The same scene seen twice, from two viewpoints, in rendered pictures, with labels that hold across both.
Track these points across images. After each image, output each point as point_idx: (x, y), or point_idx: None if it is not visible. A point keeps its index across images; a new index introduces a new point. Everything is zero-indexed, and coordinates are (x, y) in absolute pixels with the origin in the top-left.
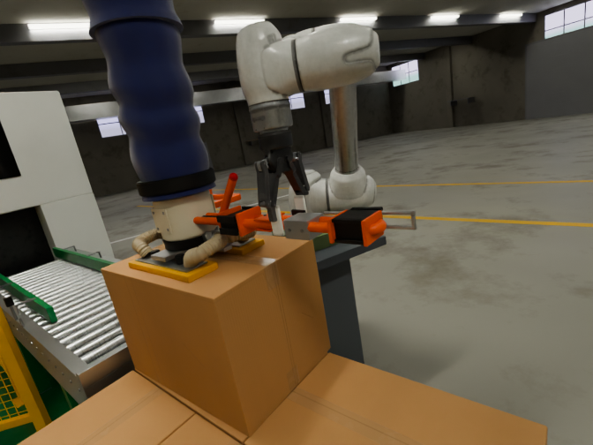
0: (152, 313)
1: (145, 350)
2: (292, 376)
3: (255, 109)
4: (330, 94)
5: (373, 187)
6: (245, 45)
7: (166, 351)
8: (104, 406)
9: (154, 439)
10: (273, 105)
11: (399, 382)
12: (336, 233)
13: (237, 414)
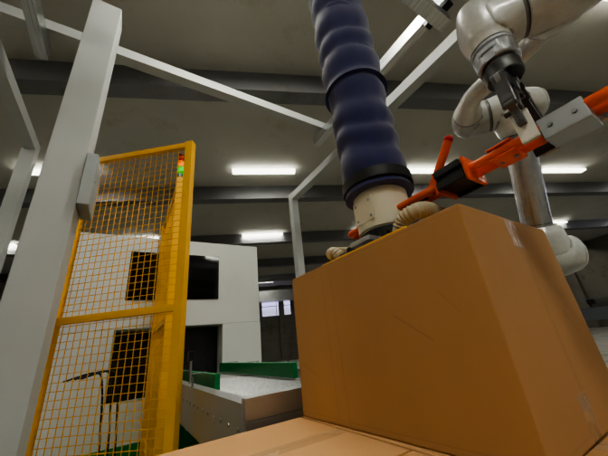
0: (349, 295)
1: (327, 368)
2: (587, 411)
3: (483, 43)
4: None
5: (582, 242)
6: (470, 7)
7: (362, 351)
8: (270, 436)
9: None
10: (502, 33)
11: None
12: None
13: (515, 420)
